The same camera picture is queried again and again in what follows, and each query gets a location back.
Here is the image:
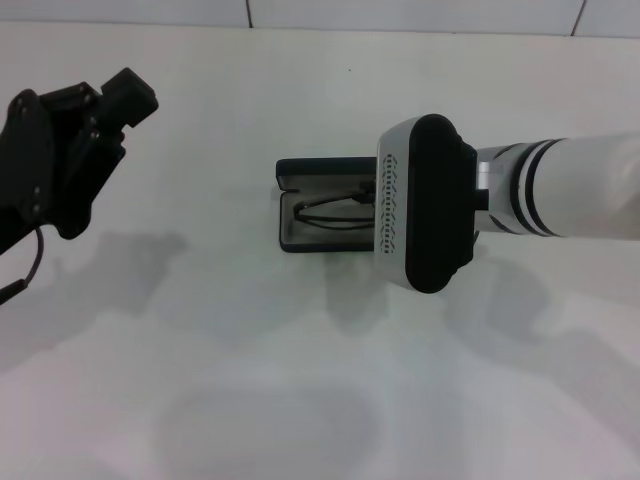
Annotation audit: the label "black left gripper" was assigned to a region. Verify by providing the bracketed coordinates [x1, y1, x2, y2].
[0, 66, 161, 256]

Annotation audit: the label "black glasses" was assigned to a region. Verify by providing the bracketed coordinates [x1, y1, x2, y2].
[297, 180, 377, 232]

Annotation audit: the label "black glasses case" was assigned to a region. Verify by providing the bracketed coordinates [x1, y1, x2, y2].
[275, 157, 380, 255]

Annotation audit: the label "left gripper grey cable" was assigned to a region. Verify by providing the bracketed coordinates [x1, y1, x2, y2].
[0, 227, 47, 307]

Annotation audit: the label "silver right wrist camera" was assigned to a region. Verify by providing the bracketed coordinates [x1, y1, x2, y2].
[374, 113, 480, 296]

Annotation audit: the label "silver right camera bracket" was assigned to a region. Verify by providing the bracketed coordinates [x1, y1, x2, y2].
[472, 159, 502, 212]

